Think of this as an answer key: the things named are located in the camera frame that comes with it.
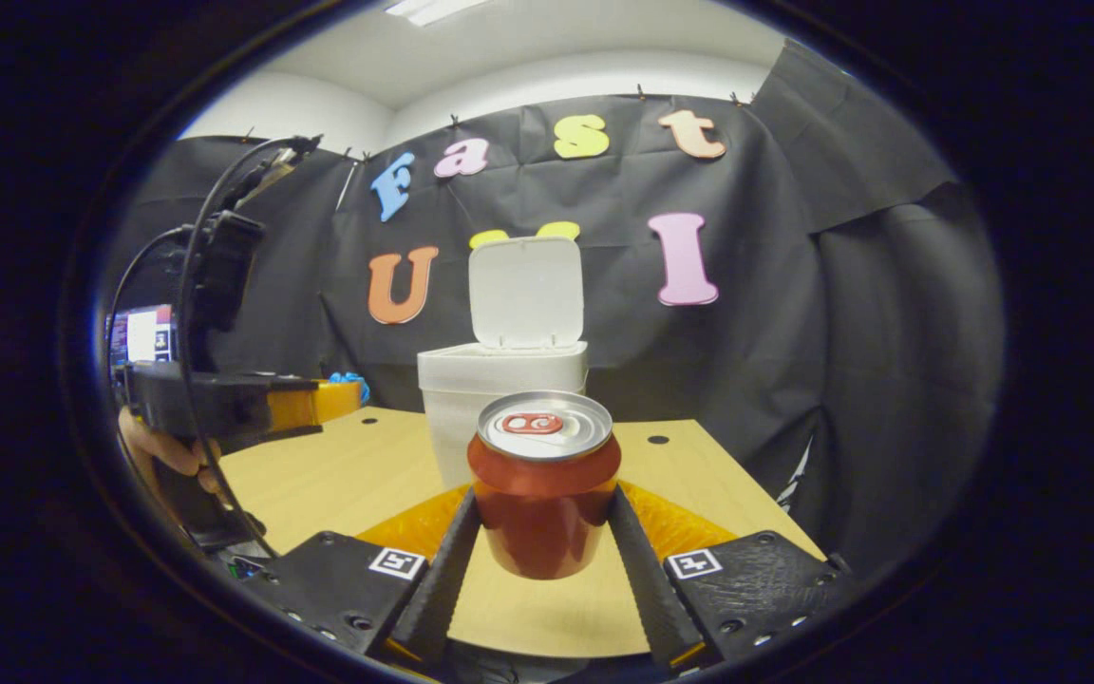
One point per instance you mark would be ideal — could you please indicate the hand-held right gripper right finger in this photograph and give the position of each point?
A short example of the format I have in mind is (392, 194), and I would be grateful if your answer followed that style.
(651, 589)

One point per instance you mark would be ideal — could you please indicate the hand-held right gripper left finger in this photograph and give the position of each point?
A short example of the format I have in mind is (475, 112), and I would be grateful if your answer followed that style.
(443, 579)

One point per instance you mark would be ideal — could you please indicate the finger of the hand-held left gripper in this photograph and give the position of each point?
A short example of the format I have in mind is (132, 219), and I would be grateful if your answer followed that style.
(291, 404)

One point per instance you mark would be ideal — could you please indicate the blue paper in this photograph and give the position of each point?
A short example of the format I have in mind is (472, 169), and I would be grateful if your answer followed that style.
(349, 380)

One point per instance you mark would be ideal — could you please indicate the red pop can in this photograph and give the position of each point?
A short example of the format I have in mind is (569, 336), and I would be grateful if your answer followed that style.
(543, 513)

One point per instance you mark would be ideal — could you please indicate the white desktop garbage bin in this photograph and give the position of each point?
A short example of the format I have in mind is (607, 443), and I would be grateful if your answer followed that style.
(523, 294)

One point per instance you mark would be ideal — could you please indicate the wooden desktop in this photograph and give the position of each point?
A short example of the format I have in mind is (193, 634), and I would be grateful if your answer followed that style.
(319, 475)

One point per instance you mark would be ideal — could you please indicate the computer monitor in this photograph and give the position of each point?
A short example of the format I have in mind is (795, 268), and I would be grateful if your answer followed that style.
(141, 334)

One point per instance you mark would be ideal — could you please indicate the black backdrop cloth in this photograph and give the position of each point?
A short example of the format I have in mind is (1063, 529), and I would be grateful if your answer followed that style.
(794, 332)

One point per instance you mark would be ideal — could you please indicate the ceiling light panel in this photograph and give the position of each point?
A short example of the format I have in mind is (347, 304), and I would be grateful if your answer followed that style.
(433, 9)

